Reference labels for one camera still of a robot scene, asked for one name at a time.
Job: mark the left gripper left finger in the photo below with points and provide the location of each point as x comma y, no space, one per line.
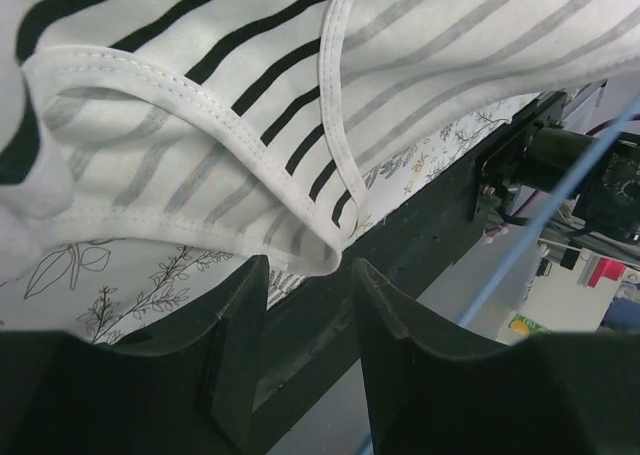
183,385

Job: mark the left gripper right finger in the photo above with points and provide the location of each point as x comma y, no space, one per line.
433,387

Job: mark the floral table cloth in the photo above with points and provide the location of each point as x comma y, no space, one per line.
103,290

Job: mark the black white striped tank top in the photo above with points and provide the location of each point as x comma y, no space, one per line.
248,125

